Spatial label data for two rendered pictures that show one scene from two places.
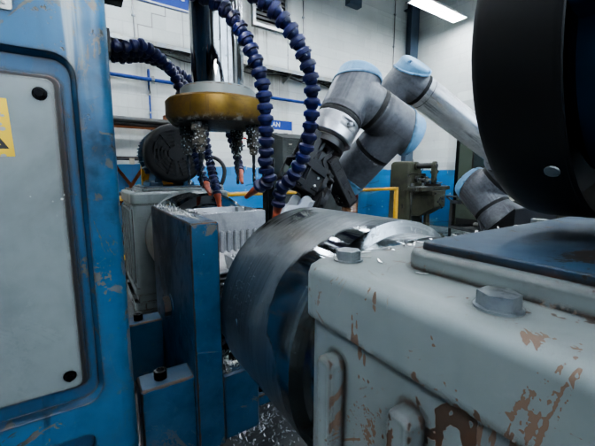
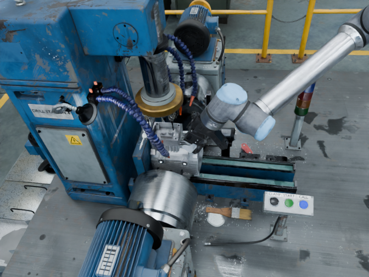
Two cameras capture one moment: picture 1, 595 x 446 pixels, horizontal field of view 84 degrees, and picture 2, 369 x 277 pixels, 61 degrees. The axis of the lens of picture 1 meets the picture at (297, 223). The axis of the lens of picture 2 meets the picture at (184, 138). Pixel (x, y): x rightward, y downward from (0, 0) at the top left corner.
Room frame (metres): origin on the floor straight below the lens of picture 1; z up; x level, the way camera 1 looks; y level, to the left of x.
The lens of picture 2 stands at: (0.04, -0.60, 2.07)
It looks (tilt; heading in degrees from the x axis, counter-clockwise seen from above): 46 degrees down; 48
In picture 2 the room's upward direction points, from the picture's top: 7 degrees counter-clockwise
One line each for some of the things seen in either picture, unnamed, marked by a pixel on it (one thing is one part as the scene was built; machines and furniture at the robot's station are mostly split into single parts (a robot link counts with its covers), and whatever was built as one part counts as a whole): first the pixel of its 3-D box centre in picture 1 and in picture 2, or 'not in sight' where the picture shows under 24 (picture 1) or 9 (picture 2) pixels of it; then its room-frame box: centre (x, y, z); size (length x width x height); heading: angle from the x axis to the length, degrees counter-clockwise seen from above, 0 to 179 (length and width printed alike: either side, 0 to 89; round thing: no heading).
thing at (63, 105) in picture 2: not in sight; (74, 109); (0.31, 0.17, 1.46); 0.18 x 0.11 x 0.13; 123
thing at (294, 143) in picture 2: not in sight; (300, 115); (1.18, -0.19, 1.01); 0.08 x 0.08 x 0.42; 33
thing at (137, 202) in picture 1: (174, 239); (197, 77); (1.14, 0.43, 0.99); 0.35 x 0.31 x 0.37; 33
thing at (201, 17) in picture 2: (179, 189); (202, 47); (1.19, 0.42, 1.16); 0.33 x 0.26 x 0.42; 33
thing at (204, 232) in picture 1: (161, 311); (145, 155); (0.55, 0.24, 0.97); 0.30 x 0.11 x 0.34; 33
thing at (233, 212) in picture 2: not in sight; (228, 212); (0.64, -0.18, 0.80); 0.21 x 0.05 x 0.01; 122
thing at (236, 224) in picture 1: (225, 228); (166, 137); (0.61, 0.14, 1.11); 0.12 x 0.11 x 0.07; 123
